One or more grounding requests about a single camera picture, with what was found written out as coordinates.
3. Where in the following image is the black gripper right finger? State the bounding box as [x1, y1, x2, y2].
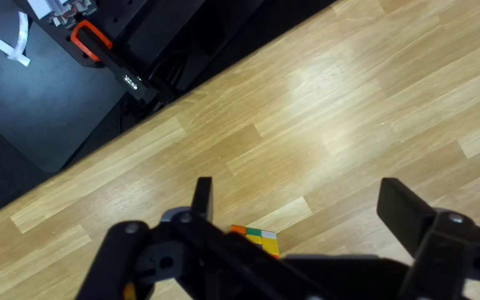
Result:
[376, 177, 480, 300]

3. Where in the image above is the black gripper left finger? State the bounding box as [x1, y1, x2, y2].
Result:
[74, 175, 308, 300]

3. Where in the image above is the multicoloured Rubik's cube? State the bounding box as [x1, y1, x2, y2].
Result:
[121, 224, 281, 300]

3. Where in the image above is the black breadboard platform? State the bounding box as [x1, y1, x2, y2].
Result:
[0, 0, 129, 175]

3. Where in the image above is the black clamp orange handle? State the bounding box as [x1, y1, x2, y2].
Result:
[68, 19, 161, 105]

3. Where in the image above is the silver metal bracket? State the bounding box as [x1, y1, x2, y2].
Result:
[24, 0, 99, 29]

